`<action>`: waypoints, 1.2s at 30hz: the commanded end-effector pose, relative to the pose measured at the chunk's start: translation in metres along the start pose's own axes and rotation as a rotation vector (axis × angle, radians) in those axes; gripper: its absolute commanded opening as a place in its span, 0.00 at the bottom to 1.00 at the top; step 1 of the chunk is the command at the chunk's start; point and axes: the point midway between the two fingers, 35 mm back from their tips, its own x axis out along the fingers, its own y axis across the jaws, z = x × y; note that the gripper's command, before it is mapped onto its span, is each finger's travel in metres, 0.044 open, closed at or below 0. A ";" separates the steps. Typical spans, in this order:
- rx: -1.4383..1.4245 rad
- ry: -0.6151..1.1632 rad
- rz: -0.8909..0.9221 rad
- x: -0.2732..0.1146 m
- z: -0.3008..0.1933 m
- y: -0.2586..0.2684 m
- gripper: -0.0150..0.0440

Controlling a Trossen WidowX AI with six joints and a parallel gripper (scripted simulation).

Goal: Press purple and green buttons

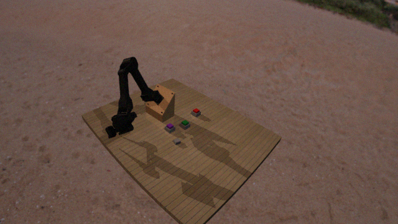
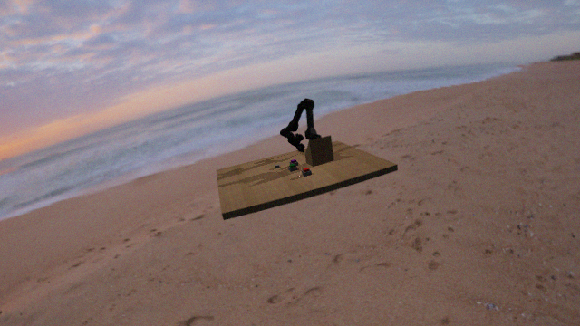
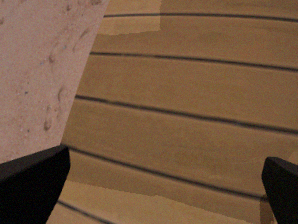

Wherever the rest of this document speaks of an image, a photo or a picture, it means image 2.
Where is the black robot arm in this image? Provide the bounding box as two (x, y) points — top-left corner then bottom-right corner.
(280, 98), (322, 144)

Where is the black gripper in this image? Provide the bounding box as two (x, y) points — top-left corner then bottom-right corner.
(288, 137), (305, 152)

